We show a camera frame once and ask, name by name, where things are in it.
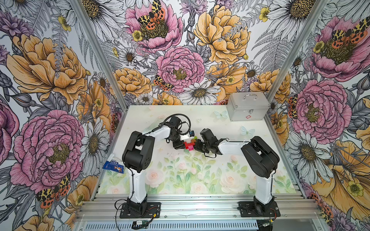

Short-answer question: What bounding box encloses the small green circuit board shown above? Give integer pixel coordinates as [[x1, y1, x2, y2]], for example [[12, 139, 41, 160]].
[[132, 220, 146, 230]]

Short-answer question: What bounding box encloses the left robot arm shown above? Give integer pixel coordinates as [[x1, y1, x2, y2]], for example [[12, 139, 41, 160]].
[[120, 113, 194, 218]]

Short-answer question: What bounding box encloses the aluminium front rail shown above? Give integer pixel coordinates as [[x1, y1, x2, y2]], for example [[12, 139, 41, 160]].
[[76, 194, 320, 221]]

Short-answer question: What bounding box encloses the silver metal case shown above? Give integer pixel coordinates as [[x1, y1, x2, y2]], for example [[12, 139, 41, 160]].
[[227, 92, 269, 121]]

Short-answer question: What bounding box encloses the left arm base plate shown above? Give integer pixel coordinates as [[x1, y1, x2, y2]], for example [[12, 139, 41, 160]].
[[119, 202, 161, 218]]

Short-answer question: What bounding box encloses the long red lego brick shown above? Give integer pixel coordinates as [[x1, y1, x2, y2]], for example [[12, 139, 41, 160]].
[[185, 142, 196, 150]]

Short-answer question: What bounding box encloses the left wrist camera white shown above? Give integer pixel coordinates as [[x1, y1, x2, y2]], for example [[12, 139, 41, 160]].
[[180, 131, 195, 141]]

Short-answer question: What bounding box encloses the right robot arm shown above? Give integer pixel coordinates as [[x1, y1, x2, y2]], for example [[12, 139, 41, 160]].
[[195, 129, 280, 219]]

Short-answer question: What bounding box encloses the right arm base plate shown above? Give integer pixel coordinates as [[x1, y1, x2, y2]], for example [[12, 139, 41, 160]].
[[237, 201, 281, 218]]

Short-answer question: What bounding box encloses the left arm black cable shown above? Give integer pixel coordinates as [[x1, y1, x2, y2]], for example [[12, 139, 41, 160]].
[[161, 113, 192, 135]]

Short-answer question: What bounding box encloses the blue white card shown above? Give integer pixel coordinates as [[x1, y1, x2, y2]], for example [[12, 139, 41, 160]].
[[103, 159, 125, 174]]

